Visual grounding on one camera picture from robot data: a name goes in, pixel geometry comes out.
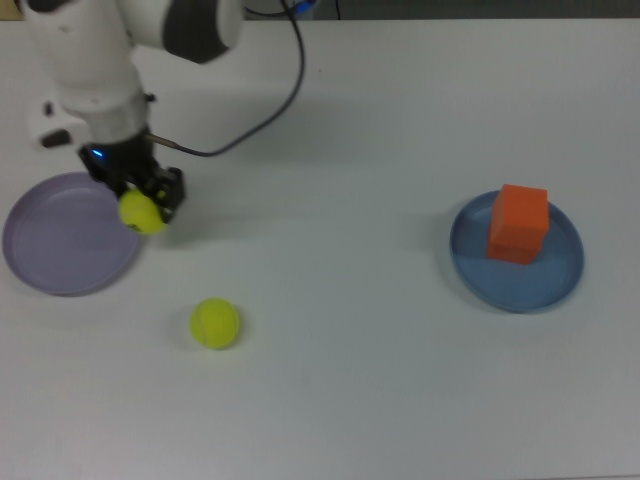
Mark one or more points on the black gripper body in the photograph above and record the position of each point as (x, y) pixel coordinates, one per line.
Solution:
(120, 162)

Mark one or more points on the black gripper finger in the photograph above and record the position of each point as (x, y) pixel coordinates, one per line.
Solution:
(171, 192)

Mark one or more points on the plain yellow tennis ball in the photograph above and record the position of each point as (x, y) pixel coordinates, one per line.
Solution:
(142, 215)

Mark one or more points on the yellow tennis ball black print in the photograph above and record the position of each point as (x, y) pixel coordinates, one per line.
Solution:
(215, 323)

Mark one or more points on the orange foam cube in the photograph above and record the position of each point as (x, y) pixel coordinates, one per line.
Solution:
(521, 210)
(514, 250)

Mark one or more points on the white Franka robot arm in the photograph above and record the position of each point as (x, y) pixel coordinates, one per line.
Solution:
(85, 60)

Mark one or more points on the purple plastic plate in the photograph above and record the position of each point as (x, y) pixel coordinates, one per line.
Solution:
(60, 240)

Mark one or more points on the blue plastic plate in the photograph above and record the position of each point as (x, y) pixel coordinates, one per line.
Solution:
(520, 285)

